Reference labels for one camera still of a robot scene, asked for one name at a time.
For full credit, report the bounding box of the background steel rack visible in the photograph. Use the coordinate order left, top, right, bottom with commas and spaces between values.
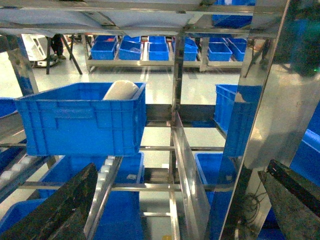
81, 34, 243, 72

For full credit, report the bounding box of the blue crate upper right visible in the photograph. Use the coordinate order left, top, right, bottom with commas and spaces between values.
214, 84, 262, 158

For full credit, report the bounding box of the blue crate upper left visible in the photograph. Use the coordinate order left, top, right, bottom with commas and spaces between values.
15, 82, 147, 156

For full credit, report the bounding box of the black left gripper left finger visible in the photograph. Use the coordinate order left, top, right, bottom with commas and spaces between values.
0, 163, 98, 240

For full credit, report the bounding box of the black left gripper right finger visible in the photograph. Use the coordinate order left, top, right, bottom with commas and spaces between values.
258, 159, 320, 240

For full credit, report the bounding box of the stainless steel shelf rack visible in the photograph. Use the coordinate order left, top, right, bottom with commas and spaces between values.
0, 0, 320, 240

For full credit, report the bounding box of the blue crate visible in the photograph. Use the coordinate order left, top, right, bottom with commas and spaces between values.
214, 84, 262, 158
15, 82, 147, 156

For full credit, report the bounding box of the white plastic roll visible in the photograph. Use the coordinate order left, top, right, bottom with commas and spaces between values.
103, 80, 139, 101

